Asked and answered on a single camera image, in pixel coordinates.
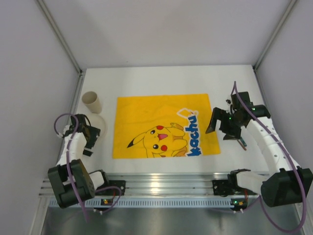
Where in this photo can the metal spoon teal handle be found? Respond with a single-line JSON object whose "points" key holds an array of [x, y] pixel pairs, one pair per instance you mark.
{"points": [[243, 142]]}

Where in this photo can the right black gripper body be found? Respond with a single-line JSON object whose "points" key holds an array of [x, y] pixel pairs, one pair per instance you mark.
{"points": [[225, 121]]}

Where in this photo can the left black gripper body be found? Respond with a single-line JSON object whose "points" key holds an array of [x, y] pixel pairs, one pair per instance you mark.
{"points": [[91, 138]]}

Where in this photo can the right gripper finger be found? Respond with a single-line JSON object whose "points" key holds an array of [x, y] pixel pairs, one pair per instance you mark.
{"points": [[222, 116], [232, 136]]}

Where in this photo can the wooden fork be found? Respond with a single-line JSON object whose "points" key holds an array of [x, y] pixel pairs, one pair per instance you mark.
{"points": [[242, 145]]}

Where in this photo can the beige paper cup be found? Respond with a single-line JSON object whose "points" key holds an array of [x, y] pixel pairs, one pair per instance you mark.
{"points": [[91, 100]]}

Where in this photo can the yellow pikachu cloth placemat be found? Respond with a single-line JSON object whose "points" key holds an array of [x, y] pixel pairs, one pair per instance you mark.
{"points": [[163, 126]]}

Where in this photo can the aluminium rail frame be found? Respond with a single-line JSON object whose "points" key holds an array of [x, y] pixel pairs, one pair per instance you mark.
{"points": [[169, 185]]}

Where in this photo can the perforated cable duct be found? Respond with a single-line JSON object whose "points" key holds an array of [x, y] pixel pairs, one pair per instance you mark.
{"points": [[165, 203]]}

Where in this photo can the white paper plate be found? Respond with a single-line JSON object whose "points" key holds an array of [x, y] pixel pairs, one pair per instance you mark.
{"points": [[98, 122]]}

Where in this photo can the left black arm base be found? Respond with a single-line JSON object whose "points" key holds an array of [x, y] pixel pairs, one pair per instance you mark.
{"points": [[111, 188]]}

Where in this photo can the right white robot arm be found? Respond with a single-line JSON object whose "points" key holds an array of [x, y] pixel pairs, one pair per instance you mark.
{"points": [[288, 183]]}

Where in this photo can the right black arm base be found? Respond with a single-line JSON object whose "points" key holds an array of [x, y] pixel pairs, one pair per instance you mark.
{"points": [[224, 188]]}

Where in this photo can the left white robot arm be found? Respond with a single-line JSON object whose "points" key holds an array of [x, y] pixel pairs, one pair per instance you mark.
{"points": [[71, 182]]}

